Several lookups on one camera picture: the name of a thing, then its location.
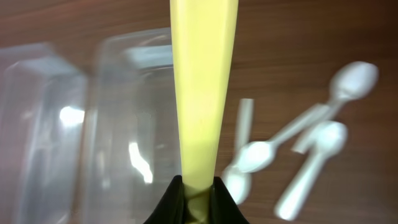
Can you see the white spoon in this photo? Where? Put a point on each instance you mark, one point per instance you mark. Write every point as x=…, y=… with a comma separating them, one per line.
x=328, y=137
x=237, y=182
x=352, y=82
x=257, y=155

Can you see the clear container, right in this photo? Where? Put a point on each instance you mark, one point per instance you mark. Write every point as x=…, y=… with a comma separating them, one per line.
x=132, y=144

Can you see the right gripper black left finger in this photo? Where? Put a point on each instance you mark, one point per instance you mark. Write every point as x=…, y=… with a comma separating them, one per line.
x=171, y=207

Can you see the clear container, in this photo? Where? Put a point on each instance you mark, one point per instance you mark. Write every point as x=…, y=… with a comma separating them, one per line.
x=132, y=144
x=43, y=99

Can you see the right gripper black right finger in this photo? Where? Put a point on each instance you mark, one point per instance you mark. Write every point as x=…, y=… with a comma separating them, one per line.
x=222, y=208

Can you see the clear container, left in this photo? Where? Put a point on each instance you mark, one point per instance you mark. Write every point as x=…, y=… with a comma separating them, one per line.
x=43, y=99

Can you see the yellow plastic spoon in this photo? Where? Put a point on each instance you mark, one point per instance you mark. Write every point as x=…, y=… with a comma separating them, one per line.
x=203, y=34

